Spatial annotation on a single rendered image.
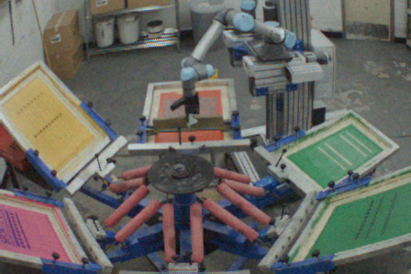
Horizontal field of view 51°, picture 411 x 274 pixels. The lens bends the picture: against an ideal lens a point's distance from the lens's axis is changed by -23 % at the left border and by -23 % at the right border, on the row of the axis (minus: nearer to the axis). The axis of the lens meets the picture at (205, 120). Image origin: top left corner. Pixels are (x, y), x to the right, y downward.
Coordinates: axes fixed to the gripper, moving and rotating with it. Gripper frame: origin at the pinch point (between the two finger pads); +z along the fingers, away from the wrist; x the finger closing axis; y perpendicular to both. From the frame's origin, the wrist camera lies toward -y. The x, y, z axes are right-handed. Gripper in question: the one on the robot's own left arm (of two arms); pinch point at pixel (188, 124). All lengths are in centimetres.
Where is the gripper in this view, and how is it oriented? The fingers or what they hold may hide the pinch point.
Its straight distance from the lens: 324.6
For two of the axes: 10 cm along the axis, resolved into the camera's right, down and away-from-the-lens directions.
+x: -0.1, -5.4, 8.4
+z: 0.6, 8.4, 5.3
